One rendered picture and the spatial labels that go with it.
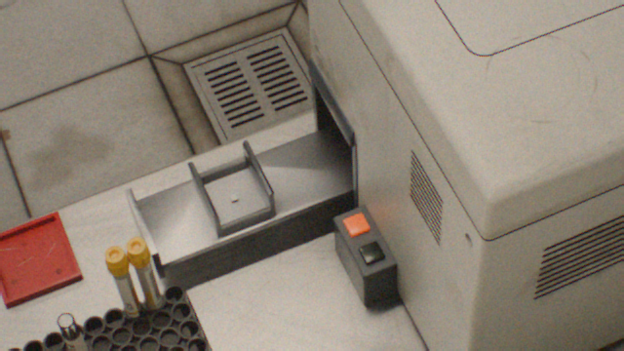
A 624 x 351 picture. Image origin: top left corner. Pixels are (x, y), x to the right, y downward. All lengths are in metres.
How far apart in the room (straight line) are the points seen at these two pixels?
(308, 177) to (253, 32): 1.31
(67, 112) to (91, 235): 1.21
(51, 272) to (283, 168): 0.21
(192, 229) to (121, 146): 1.20
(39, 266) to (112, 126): 1.19
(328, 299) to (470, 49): 0.32
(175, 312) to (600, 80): 0.41
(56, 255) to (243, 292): 0.16
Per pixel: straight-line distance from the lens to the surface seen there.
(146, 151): 2.20
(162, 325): 1.00
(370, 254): 0.98
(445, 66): 0.77
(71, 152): 2.23
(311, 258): 1.04
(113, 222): 1.08
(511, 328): 0.88
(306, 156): 1.04
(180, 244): 1.01
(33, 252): 1.08
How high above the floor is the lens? 1.77
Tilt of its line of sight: 56 degrees down
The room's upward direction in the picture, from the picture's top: 5 degrees counter-clockwise
